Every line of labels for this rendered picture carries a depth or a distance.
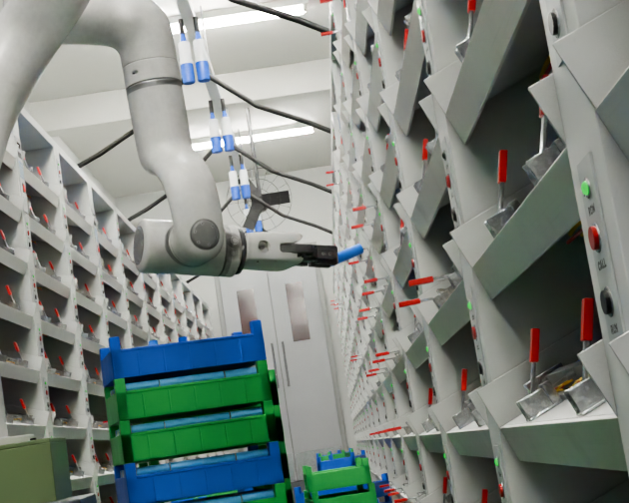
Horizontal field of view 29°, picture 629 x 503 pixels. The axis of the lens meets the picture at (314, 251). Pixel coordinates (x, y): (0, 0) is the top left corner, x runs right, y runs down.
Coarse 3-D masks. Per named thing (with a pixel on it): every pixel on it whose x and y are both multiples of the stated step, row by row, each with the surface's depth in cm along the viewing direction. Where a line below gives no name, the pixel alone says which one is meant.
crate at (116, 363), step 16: (256, 320) 239; (224, 336) 237; (240, 336) 238; (256, 336) 239; (112, 352) 231; (128, 352) 232; (144, 352) 232; (160, 352) 233; (176, 352) 234; (192, 352) 235; (208, 352) 236; (224, 352) 236; (240, 352) 237; (256, 352) 238; (112, 368) 231; (128, 368) 231; (144, 368) 232; (160, 368) 233; (176, 368) 233; (192, 368) 234; (208, 368) 239; (224, 368) 246; (112, 384) 243
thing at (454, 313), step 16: (432, 288) 215; (464, 288) 158; (416, 304) 215; (432, 304) 215; (448, 304) 179; (464, 304) 166; (432, 320) 206; (448, 320) 188; (464, 320) 173; (448, 336) 198
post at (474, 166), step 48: (432, 0) 151; (480, 0) 151; (432, 48) 151; (432, 96) 158; (528, 96) 149; (480, 144) 148; (528, 144) 148; (480, 192) 147; (576, 240) 146; (480, 288) 145; (528, 288) 145; (576, 288) 145; (480, 336) 147; (528, 336) 144; (528, 480) 142; (576, 480) 142; (624, 480) 141
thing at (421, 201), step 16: (432, 112) 158; (432, 144) 173; (432, 160) 171; (432, 176) 177; (400, 192) 218; (416, 192) 218; (432, 192) 184; (416, 208) 205; (432, 208) 191; (416, 224) 214
